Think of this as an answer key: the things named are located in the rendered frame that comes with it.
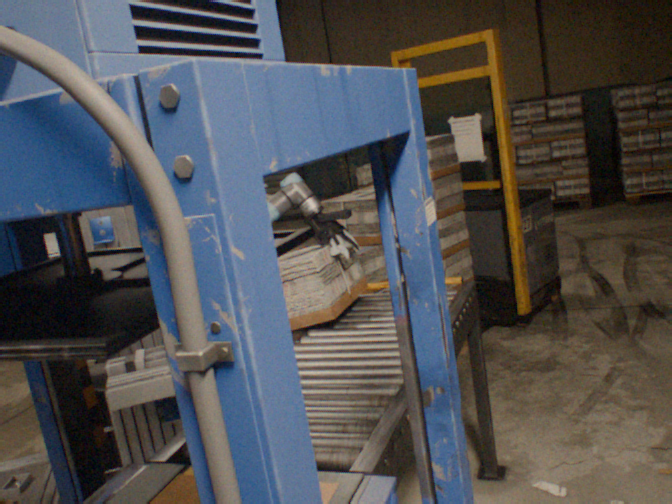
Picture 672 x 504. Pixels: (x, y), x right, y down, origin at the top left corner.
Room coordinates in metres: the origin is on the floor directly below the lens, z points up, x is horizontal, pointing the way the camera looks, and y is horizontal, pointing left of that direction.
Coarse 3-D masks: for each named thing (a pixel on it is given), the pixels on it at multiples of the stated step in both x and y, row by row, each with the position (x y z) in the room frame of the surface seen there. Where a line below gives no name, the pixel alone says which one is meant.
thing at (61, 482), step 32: (0, 224) 1.38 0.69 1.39; (32, 224) 1.42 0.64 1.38; (0, 256) 1.39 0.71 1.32; (32, 256) 1.40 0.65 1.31; (32, 384) 1.39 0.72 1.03; (64, 384) 1.39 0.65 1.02; (64, 416) 1.37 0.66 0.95; (64, 448) 1.38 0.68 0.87; (96, 448) 1.43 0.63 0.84; (64, 480) 1.39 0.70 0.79; (96, 480) 1.41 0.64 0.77
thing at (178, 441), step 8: (304, 328) 2.20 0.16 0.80; (312, 328) 2.21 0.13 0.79; (296, 336) 2.13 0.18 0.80; (176, 440) 1.49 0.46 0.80; (184, 440) 1.48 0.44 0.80; (168, 448) 1.45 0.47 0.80; (176, 448) 1.44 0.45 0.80; (152, 456) 1.42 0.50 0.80; (160, 456) 1.41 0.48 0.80; (168, 456) 1.41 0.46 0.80; (176, 456) 1.43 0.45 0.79; (176, 464) 1.42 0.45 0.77
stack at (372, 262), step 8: (440, 240) 3.69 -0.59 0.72; (360, 248) 3.28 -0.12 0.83; (368, 248) 3.24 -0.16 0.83; (376, 248) 3.27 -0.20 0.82; (360, 256) 3.17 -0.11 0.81; (368, 256) 3.22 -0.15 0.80; (376, 256) 3.26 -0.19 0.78; (384, 256) 3.31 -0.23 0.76; (360, 264) 3.17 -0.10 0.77; (368, 264) 3.22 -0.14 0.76; (376, 264) 3.26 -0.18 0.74; (384, 264) 3.31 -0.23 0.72; (368, 272) 3.20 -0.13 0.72; (376, 272) 3.25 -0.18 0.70; (384, 272) 3.29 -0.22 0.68; (368, 280) 3.19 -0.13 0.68; (376, 280) 3.24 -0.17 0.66
